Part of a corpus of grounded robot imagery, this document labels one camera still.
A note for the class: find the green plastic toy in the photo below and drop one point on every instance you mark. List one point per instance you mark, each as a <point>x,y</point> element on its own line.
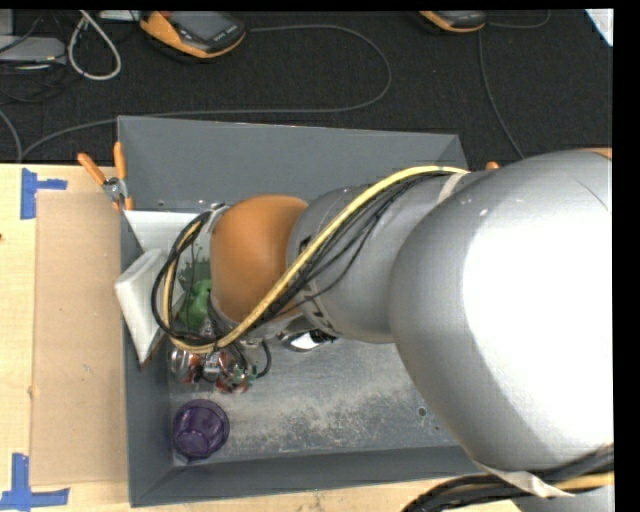
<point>199,302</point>

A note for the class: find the purple plastic cup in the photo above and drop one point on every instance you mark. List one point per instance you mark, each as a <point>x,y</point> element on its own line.
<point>200,429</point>

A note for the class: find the brown cardboard board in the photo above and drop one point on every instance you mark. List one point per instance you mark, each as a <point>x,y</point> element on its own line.
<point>75,325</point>

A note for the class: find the grey metal bin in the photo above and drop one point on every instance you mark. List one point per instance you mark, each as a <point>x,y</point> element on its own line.
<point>320,400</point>

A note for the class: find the red shiny packet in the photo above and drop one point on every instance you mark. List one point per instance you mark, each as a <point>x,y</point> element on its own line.
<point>232,372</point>

